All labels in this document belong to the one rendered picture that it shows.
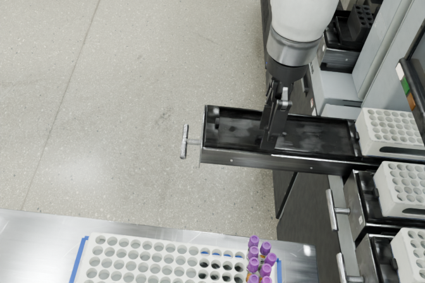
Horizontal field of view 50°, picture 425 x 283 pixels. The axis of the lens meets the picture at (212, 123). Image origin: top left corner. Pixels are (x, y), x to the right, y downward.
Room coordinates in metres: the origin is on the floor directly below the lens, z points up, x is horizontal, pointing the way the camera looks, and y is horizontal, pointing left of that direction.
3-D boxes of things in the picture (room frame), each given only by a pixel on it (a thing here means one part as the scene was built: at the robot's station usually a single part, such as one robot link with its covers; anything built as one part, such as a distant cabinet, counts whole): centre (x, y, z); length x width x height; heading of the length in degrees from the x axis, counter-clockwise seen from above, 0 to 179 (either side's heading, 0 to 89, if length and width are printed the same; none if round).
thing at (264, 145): (0.64, -0.12, 0.85); 0.03 x 0.01 x 0.07; 95
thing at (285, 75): (0.67, -0.12, 1.00); 0.08 x 0.07 x 0.09; 5
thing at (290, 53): (0.67, -0.12, 1.08); 0.09 x 0.09 x 0.06
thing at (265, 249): (0.35, -0.11, 0.88); 0.02 x 0.02 x 0.11
